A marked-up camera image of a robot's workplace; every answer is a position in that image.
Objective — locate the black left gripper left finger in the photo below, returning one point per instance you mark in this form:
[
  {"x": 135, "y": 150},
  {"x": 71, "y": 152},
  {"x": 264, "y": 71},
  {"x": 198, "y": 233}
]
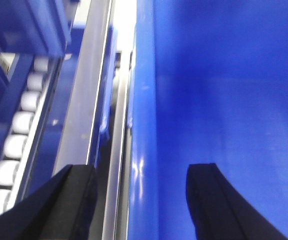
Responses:
[{"x": 61, "y": 209}]

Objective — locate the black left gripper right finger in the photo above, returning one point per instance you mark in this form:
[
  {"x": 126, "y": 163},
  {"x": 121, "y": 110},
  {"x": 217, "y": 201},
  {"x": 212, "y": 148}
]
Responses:
[{"x": 219, "y": 212}]

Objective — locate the large blue crate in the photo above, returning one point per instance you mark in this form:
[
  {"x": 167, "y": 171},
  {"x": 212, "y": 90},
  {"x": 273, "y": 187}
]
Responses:
[{"x": 211, "y": 86}]

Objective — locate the white roller track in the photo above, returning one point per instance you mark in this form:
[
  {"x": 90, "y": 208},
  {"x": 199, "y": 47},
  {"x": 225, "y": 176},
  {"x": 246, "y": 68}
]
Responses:
[{"x": 24, "y": 110}]

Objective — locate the large blue bin left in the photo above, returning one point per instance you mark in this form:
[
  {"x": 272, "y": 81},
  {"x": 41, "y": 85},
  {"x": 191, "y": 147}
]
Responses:
[{"x": 28, "y": 29}]

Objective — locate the steel divider rail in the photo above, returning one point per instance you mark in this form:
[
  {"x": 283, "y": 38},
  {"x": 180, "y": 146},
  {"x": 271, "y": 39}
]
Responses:
[{"x": 79, "y": 126}]

